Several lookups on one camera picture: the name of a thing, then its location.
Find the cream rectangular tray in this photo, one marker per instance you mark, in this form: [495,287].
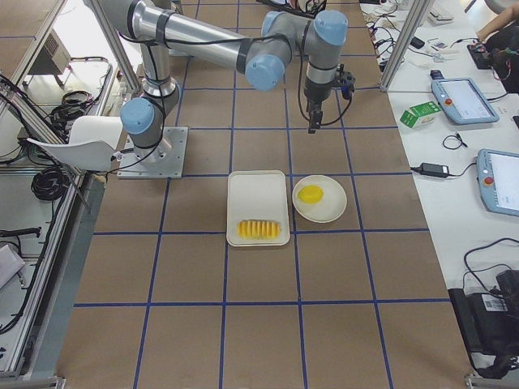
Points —
[257,195]

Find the sliced yellow fruit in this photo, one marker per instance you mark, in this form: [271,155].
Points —
[259,229]

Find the upper blue teach pendant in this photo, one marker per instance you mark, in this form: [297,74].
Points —
[463,102]

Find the lower blue teach pendant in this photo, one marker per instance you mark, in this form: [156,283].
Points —
[498,181]

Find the white plastic chair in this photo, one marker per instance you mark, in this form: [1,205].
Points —
[92,142]

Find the green white carton box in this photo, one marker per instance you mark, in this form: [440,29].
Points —
[420,115]

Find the cream round plate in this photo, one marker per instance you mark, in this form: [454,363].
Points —
[332,205]

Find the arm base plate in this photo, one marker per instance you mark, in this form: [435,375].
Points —
[165,162]

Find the yellow lemon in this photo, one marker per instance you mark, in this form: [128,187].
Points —
[310,194]

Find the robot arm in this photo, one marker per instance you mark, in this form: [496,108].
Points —
[262,60]

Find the aluminium frame post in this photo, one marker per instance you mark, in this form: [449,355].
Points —
[413,20]

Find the blue teach pendant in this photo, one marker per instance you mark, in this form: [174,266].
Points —
[498,181]
[463,102]

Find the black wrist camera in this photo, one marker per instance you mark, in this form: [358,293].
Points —
[345,81]

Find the black power adapter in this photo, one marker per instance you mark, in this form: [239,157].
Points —
[434,170]

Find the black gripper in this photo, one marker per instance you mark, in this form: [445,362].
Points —
[315,93]

